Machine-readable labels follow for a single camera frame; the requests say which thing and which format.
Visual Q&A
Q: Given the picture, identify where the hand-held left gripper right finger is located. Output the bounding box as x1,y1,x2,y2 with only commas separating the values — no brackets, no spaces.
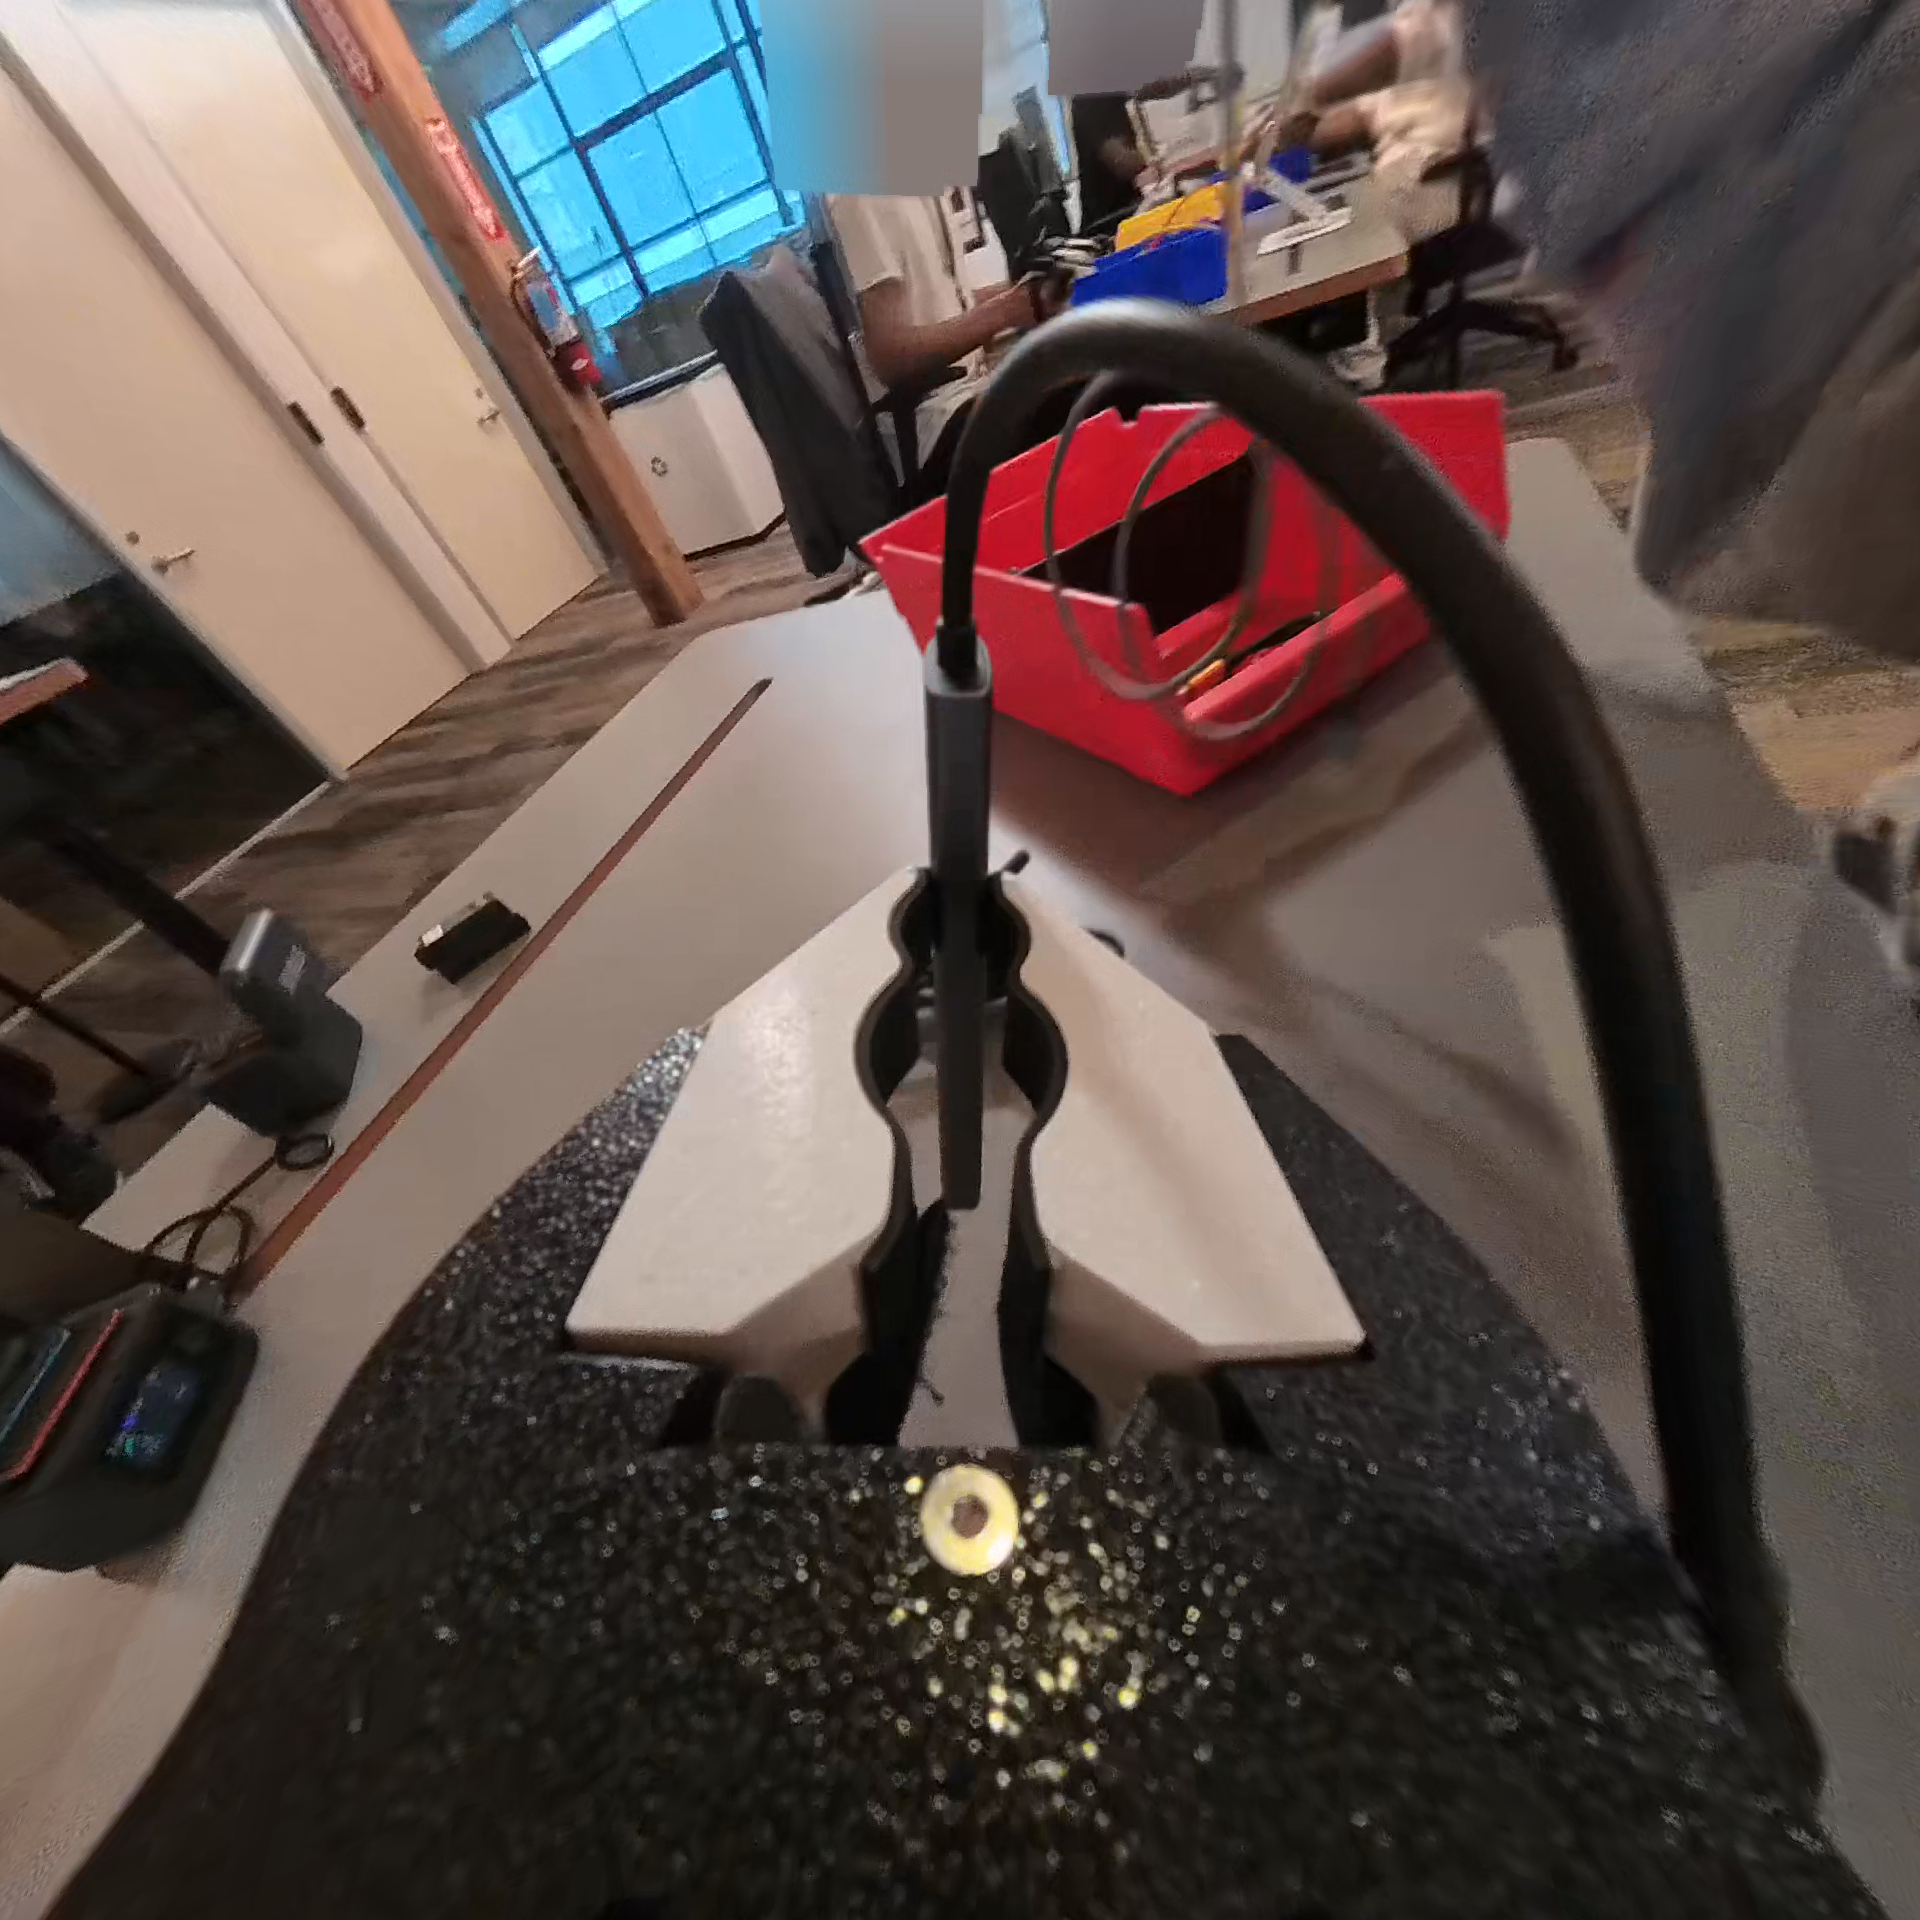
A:
987,877,1367,1421

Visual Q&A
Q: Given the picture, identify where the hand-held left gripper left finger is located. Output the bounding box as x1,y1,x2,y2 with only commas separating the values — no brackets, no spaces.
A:
569,868,920,1413

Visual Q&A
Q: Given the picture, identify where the black usb-c cable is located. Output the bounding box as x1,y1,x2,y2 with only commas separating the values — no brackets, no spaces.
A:
918,297,1827,1789

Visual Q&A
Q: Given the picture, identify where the red plastic bin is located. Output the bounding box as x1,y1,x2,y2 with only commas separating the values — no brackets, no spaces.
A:
858,388,1513,796

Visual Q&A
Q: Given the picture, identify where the black battery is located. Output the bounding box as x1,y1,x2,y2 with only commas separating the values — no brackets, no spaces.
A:
416,891,534,988

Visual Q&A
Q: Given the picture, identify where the dark grey charger dock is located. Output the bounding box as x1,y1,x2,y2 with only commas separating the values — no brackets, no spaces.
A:
202,909,367,1138

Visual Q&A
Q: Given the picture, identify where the black charging case with screen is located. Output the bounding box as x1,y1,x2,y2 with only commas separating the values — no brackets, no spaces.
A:
0,1285,262,1573

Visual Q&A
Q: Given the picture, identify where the white recycling bin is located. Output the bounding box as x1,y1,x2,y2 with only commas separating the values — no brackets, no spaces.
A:
608,358,784,562

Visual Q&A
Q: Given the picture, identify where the black office chair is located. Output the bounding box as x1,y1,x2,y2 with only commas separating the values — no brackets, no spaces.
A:
1383,151,1588,378
697,238,934,583

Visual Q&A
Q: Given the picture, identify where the red fire extinguisher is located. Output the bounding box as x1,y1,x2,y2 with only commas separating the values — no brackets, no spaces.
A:
510,250,603,387

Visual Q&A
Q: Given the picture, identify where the blue plastic bin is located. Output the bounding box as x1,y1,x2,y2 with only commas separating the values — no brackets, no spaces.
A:
1070,226,1250,312

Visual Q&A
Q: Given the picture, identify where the cream single door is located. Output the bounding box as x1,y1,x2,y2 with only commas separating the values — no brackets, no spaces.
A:
0,69,471,779

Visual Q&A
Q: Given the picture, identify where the background table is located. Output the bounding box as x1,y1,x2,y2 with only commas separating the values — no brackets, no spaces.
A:
1168,168,1414,328

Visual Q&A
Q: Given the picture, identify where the yellow plastic bin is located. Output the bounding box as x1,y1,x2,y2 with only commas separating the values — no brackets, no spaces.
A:
1116,185,1250,252

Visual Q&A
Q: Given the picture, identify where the blue window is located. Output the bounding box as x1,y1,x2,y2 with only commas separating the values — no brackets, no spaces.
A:
429,0,816,387

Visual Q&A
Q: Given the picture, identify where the cream double door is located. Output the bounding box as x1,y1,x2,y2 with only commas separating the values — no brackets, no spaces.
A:
59,0,603,674

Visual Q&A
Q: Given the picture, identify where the black charger cable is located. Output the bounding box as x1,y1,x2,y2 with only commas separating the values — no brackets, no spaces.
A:
140,1126,340,1298

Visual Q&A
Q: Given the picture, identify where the thin grey cable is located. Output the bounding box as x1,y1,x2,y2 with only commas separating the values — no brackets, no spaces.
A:
1043,391,1341,746

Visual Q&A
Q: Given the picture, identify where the wooden post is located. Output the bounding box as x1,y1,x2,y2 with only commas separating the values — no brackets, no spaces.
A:
324,0,707,626

